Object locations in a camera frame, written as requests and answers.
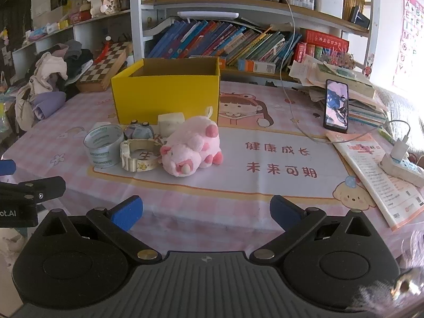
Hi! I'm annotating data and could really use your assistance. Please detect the orange and white box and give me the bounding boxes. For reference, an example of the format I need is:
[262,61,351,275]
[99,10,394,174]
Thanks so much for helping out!
[237,59,276,74]

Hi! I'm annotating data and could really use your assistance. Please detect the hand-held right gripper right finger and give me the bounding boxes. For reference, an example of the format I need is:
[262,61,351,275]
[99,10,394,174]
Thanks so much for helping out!
[249,195,380,262]

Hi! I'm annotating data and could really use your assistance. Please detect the white foam cube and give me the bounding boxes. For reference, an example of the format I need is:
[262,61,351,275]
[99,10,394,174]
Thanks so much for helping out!
[158,112,185,136]

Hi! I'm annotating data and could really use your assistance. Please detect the blue-grey twin-capped toy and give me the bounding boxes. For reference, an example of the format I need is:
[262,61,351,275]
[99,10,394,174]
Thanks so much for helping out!
[124,119,155,140]

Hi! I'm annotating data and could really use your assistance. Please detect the clear tape roll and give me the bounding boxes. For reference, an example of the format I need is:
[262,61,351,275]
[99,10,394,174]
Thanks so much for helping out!
[83,123,125,168]

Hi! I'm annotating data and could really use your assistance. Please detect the alphabet wall poster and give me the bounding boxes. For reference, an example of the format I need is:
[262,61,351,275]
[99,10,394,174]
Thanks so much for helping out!
[392,0,424,91]

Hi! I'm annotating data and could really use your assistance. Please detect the pile of papers and books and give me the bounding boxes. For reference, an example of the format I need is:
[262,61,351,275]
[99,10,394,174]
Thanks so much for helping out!
[288,53,390,128]

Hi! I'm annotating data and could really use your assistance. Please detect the pink plush pig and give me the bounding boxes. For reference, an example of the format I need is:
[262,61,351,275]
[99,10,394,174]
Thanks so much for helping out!
[160,106,223,177]

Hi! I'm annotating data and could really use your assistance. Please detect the row of colourful books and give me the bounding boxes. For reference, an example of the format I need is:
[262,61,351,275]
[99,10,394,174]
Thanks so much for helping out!
[147,20,303,73]

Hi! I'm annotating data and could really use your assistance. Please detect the black smartphone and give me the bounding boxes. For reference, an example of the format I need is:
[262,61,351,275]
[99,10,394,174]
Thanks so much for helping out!
[323,79,350,134]

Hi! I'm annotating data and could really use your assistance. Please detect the wooden chessboard box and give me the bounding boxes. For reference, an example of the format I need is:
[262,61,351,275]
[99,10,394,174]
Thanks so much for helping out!
[76,41,133,93]

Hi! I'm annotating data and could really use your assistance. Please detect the white plugged charger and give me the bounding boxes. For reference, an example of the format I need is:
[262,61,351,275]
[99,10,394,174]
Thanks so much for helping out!
[390,141,409,163]

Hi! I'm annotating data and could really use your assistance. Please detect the white bookshelf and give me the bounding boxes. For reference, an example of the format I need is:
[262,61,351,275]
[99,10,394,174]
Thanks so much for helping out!
[129,0,380,83]

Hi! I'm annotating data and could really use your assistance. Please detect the grey charger cable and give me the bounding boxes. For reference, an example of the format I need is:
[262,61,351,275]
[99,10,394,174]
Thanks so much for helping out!
[387,119,412,144]

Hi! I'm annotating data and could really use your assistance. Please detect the white pen holder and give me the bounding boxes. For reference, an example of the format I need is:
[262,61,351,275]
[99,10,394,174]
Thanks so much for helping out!
[314,0,344,20]

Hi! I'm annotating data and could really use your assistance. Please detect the printed booklet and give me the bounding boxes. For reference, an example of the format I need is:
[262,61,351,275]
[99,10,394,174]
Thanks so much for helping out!
[326,132,424,231]

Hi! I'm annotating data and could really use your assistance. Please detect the pile of clothes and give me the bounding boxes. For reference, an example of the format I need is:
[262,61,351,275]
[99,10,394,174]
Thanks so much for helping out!
[15,40,95,132]

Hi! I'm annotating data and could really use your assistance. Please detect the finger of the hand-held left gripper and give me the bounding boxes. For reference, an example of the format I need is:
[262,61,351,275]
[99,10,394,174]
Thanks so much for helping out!
[0,176,66,203]
[0,160,17,176]

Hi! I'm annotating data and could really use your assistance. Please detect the white light bar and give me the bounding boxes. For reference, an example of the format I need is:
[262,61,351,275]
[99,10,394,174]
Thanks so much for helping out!
[176,11,240,21]

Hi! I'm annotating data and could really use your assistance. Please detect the yellow cardboard box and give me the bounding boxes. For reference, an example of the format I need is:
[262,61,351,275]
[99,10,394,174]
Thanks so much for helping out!
[110,57,221,127]

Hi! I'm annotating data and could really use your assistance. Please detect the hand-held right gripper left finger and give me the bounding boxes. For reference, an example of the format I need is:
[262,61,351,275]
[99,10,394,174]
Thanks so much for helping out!
[35,195,163,263]

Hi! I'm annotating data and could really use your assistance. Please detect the red book box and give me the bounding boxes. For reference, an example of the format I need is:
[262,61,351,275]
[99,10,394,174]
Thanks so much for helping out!
[303,29,350,52]

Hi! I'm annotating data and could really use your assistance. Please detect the white power strip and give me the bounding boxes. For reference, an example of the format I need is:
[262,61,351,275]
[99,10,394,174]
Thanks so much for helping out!
[378,152,424,188]

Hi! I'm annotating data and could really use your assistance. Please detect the pink printed table mat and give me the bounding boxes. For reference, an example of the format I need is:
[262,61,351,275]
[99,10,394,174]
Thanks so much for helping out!
[2,79,424,267]

